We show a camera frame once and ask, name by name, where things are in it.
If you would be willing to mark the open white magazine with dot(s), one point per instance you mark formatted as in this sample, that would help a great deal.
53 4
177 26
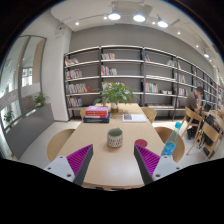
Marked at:
134 118

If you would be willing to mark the clear water bottle blue cap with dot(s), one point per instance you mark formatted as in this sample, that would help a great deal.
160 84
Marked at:
171 142

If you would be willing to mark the wooden chair near left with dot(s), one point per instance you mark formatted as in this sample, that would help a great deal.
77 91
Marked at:
57 142

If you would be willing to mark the wooden slatted chair under man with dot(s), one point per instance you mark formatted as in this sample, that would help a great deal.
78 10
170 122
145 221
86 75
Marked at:
192 119

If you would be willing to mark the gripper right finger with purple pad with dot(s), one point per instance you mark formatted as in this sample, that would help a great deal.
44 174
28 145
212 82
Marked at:
153 167

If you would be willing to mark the wooden chair far right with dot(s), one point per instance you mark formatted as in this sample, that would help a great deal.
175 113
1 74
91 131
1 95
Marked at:
150 113

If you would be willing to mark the small plant lower left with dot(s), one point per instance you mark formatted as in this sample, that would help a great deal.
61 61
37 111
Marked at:
8 117

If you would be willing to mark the pink red top book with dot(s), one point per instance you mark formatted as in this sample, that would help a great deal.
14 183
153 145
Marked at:
101 111

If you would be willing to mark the large wall bookshelf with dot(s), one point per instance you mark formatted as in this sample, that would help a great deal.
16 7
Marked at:
158 79

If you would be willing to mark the green potted plant on table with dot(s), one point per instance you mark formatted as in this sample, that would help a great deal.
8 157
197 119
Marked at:
114 93

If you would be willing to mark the patterned ceramic mug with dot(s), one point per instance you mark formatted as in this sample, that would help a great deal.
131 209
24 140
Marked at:
115 137

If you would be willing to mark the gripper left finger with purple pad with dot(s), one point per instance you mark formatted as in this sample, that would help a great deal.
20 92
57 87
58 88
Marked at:
72 167

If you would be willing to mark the wooden chair far left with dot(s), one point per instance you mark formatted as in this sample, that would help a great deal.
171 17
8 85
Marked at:
83 112

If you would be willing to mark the round red coaster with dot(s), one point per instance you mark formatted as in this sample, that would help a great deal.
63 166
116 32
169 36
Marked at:
141 142

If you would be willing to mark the dark blue bottom book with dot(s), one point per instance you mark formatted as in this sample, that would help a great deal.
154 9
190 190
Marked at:
96 119

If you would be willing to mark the black bag on chair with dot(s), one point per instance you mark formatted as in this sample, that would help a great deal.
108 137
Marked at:
210 120

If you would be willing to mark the potted plant by window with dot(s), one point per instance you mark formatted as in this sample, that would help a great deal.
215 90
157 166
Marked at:
39 100

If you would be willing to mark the seated man in brown shirt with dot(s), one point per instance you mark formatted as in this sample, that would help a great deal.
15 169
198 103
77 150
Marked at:
193 102

